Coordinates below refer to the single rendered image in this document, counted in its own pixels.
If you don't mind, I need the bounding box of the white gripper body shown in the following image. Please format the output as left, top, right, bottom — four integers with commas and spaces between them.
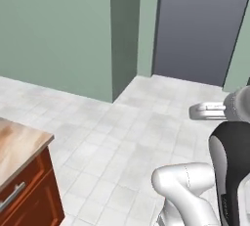
188, 102, 228, 121

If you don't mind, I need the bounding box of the dark grey door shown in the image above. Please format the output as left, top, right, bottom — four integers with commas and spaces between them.
151, 0, 250, 88

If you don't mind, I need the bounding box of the red-brown wooden cabinet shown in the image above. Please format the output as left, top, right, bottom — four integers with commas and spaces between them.
0, 146, 66, 226

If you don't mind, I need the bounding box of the red-brown drawer front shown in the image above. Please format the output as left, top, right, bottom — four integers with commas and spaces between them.
0, 151, 53, 208

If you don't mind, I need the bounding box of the silver drawer handle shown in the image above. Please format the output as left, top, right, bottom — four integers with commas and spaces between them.
0, 181, 26, 213

